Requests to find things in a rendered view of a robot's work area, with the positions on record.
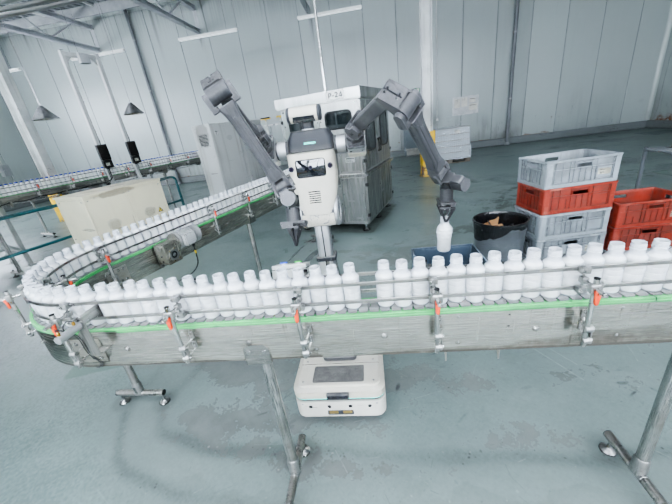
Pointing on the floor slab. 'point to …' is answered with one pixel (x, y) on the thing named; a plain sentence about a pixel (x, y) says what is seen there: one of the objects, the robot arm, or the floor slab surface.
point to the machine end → (372, 196)
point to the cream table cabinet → (111, 208)
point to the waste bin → (492, 237)
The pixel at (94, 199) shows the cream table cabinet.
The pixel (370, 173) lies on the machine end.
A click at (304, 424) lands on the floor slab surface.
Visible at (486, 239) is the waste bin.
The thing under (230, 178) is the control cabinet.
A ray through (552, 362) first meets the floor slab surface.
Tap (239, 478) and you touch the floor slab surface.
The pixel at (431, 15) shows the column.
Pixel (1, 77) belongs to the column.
